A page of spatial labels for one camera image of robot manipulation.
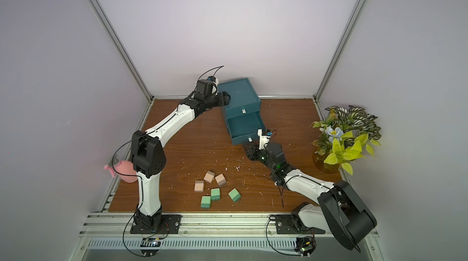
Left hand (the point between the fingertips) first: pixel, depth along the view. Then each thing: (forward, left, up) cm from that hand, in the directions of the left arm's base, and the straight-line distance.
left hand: (229, 96), depth 90 cm
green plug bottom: (-45, +9, -21) cm, 50 cm away
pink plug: (-34, +9, -21) cm, 41 cm away
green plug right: (-42, -4, -21) cm, 47 cm away
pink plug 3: (-38, +13, -22) cm, 46 cm away
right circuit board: (-59, -32, -24) cm, 71 cm away
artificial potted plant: (-26, -48, +4) cm, 54 cm away
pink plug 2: (-35, +3, -21) cm, 41 cm away
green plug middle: (-42, +5, -21) cm, 47 cm away
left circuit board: (-59, +30, -25) cm, 71 cm away
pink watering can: (-34, +45, -13) cm, 58 cm away
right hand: (-22, -8, -8) cm, 25 cm away
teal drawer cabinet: (-8, -7, -9) cm, 14 cm away
